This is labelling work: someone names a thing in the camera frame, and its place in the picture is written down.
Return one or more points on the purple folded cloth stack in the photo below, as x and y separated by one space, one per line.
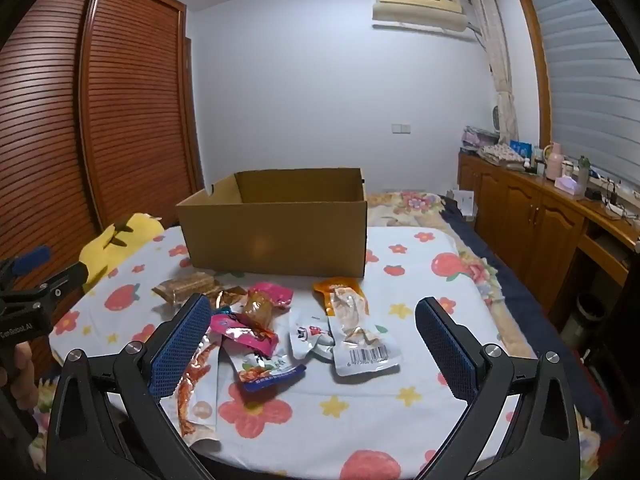
477 139

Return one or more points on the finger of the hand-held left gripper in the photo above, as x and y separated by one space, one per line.
65 280
30 256

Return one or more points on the white wall switch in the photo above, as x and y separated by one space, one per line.
401 128

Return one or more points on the strawberry flower printed sheet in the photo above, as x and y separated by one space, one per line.
425 270

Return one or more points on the pink thermos jug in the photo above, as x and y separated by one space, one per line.
555 162

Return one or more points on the white blue-banded snack packet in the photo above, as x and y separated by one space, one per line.
265 372

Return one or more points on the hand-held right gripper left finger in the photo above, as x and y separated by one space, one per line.
180 345

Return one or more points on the clear-wrapped cracker packet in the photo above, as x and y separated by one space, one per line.
185 285

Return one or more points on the blue box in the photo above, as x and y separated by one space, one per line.
521 149

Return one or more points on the wall air conditioner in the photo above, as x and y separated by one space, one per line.
420 5

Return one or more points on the white paper bag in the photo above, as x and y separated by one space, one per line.
462 202

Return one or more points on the pink tissue box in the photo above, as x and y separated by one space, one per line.
566 185

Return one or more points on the wooden window frame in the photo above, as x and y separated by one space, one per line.
537 60

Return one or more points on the yellow plush toy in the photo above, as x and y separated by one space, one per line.
115 255

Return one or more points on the wooden sideboard cabinet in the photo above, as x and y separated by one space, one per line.
525 220

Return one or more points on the pink-topped clear snack packet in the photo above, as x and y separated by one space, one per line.
260 310

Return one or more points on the cream patterned curtain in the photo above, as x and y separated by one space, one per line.
500 70

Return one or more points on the long silver orange snack packet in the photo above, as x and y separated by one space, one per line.
200 410

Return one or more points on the orange-edged clear snack packet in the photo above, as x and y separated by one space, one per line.
355 335

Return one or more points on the person's left hand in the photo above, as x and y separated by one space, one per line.
22 375

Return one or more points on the wooden louvred wardrobe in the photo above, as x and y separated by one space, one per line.
125 110

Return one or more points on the white desk fan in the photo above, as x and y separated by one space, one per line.
496 119

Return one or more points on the grey trash bin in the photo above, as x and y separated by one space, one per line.
585 320

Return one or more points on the white red-banded snack packet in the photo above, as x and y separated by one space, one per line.
307 335

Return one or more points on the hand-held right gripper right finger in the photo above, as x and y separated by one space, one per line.
445 350

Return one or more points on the brown cardboard box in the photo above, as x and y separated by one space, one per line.
275 240

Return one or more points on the pink foil snack packet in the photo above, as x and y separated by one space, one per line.
240 332

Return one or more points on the brown foil snack packet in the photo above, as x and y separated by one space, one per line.
231 297

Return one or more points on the grey window blind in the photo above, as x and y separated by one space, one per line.
585 85

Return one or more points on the patterned folded cloth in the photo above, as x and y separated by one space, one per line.
500 155

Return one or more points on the green-capped bottle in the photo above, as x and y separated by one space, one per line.
583 175

